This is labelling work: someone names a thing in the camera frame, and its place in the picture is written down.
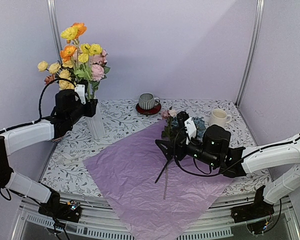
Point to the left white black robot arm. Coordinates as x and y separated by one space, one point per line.
70 107

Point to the striped grey mug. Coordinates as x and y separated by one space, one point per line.
148 101

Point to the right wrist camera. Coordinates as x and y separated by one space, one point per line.
187 125

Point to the aluminium front rail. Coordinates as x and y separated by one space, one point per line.
99 222

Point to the dark red coaster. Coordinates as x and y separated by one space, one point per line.
149 112

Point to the right aluminium frame post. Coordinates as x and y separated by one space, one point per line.
257 24

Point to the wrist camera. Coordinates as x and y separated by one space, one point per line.
187 125
82 90

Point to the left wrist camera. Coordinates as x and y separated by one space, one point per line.
82 90

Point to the left aluminium frame post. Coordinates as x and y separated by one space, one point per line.
52 14

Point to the aluminium frame post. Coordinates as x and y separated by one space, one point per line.
52 14
257 24

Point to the dusty red white flower stem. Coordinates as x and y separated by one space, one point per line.
49 79

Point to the pale yellow rose stem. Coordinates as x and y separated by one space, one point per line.
57 72

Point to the bright yellow flower stem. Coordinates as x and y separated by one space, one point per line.
82 63

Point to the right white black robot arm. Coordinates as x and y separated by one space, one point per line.
214 150

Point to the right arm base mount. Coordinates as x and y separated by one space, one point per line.
251 211

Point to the pink rose stem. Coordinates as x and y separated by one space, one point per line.
99 69

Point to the floral patterned table mat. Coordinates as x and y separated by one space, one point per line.
121 119

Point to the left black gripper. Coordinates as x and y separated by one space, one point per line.
91 109

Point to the pink patterned ball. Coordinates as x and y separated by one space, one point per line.
57 140

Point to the white printed ribbon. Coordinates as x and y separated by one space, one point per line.
68 160

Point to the orange flower stem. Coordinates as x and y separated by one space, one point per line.
75 55

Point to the purple wrapping paper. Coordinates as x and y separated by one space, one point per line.
152 206

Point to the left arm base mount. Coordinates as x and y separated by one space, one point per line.
69 211

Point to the white ribbed vase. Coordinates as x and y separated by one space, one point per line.
96 125

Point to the cream white mug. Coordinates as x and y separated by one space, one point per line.
219 117

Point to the mauve pink flower stem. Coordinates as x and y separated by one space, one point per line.
168 115

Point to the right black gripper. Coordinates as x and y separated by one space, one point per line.
168 154

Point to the blue fabric flower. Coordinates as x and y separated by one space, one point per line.
194 149

